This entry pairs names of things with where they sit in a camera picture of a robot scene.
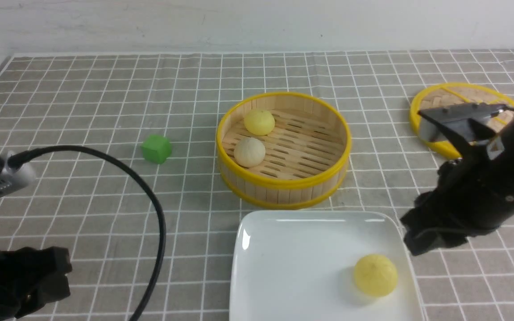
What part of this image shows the bamboo steamer basket yellow rim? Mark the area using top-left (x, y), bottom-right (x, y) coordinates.
top-left (216, 92), bottom-right (352, 210)

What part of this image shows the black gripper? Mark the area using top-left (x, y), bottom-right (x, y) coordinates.
top-left (400, 159), bottom-right (514, 256)
top-left (1, 246), bottom-right (73, 318)

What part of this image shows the black camera cable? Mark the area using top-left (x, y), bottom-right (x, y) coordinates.
top-left (9, 145), bottom-right (167, 321)

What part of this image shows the white steamed bun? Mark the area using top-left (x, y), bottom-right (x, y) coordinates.
top-left (234, 137), bottom-right (266, 168)

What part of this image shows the yellow steamed bun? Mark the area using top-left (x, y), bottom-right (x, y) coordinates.
top-left (353, 254), bottom-right (398, 297)
top-left (244, 109), bottom-right (276, 136)

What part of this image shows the green cube block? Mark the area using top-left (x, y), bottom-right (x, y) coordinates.
top-left (141, 135), bottom-right (173, 165)

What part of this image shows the white square plate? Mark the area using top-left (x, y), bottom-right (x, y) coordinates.
top-left (229, 210), bottom-right (426, 321)

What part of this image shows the woven steamer lid yellow rim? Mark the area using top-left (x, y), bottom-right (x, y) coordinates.
top-left (409, 82), bottom-right (514, 159)

